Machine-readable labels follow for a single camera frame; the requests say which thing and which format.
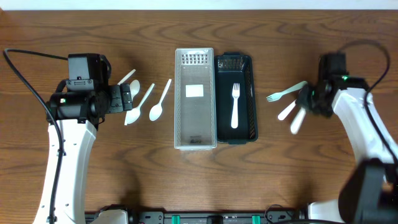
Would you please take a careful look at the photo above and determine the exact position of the mint green plastic fork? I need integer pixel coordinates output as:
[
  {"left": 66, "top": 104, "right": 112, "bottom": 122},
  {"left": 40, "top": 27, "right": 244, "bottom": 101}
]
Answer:
[{"left": 266, "top": 81, "right": 308, "bottom": 102}]

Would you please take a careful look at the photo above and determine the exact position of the white plastic spoon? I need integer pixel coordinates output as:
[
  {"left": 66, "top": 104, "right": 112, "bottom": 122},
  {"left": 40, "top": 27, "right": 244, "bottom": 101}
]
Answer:
[
  {"left": 118, "top": 69, "right": 136, "bottom": 85},
  {"left": 149, "top": 79, "right": 172, "bottom": 121},
  {"left": 277, "top": 100, "right": 296, "bottom": 121},
  {"left": 124, "top": 83, "right": 155, "bottom": 125}
]

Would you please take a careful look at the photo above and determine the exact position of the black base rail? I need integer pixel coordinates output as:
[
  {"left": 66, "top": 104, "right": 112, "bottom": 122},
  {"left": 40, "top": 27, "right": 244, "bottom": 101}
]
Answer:
[{"left": 85, "top": 205, "right": 308, "bottom": 224}]

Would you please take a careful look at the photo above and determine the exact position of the dark green perforated basket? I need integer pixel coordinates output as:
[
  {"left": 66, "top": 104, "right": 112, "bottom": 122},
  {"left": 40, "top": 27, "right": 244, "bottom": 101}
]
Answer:
[{"left": 214, "top": 52, "right": 258, "bottom": 144}]

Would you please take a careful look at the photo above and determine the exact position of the white plastic fork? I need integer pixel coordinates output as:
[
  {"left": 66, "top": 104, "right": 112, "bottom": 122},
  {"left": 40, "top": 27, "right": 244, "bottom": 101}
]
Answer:
[
  {"left": 231, "top": 83, "right": 240, "bottom": 129},
  {"left": 290, "top": 108, "right": 307, "bottom": 134}
]

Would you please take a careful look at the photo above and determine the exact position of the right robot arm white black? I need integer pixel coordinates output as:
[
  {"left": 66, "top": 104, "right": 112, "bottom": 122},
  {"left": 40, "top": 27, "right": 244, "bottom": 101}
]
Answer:
[{"left": 290, "top": 52, "right": 397, "bottom": 223}]

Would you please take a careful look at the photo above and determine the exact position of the white plastic spoon bowl up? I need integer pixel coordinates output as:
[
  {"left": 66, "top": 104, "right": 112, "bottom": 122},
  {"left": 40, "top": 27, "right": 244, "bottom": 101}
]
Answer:
[{"left": 124, "top": 80, "right": 140, "bottom": 125}]

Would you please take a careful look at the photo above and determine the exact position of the white label in basket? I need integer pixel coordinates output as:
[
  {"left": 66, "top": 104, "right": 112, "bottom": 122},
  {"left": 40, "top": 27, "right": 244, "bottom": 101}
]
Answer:
[{"left": 185, "top": 85, "right": 204, "bottom": 98}]

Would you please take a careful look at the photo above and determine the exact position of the clear perforated plastic basket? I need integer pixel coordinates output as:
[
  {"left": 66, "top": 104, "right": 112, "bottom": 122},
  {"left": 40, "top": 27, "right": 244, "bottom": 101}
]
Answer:
[{"left": 174, "top": 48, "right": 217, "bottom": 151}]

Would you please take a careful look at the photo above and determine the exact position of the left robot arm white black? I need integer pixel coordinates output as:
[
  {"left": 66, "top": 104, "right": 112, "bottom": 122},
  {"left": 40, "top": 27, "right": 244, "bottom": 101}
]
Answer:
[{"left": 34, "top": 54, "right": 132, "bottom": 223}]

